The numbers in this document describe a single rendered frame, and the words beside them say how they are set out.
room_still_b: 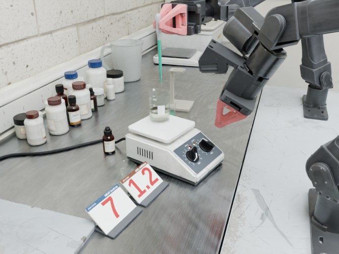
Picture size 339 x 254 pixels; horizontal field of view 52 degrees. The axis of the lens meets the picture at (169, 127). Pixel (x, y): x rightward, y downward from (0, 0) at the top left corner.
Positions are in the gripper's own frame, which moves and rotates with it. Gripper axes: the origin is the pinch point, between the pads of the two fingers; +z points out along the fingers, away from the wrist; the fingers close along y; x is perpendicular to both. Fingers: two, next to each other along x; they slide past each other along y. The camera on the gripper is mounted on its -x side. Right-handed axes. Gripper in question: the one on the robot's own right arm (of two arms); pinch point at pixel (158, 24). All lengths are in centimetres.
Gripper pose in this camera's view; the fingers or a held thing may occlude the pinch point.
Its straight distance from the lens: 78.1
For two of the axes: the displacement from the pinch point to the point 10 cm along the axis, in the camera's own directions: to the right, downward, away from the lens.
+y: 8.1, 2.2, -5.4
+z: -5.8, 3.8, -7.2
